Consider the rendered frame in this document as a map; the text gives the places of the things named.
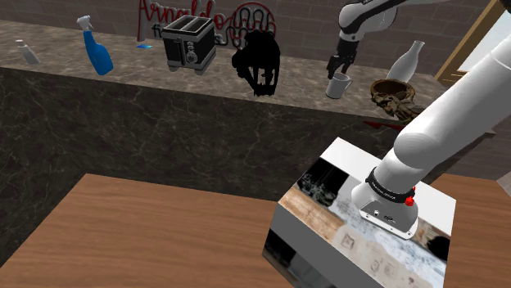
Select white mug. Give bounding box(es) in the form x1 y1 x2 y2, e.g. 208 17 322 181
325 72 354 101

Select brown woven basket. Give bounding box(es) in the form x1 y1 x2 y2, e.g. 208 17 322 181
369 78 425 122

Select black toaster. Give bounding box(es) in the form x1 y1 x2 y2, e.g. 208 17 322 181
161 15 218 76

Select red flat object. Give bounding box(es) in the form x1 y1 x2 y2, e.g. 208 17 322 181
362 120 406 132

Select blue spray bottle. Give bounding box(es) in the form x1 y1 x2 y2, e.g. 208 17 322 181
75 15 115 77

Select small grey bottle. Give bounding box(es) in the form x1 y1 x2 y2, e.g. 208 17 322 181
15 38 42 66

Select white bottle vase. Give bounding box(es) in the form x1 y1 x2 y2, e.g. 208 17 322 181
386 39 426 84

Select red neon wall sign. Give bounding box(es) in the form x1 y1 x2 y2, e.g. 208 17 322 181
136 0 278 50

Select wooden framed window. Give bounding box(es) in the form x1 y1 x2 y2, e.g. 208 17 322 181
434 0 511 88

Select black figure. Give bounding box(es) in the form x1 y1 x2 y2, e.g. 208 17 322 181
231 29 282 98

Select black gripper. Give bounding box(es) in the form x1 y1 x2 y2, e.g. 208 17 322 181
326 38 359 81

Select patterned robot stand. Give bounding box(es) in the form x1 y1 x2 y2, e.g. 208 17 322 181
261 137 457 288

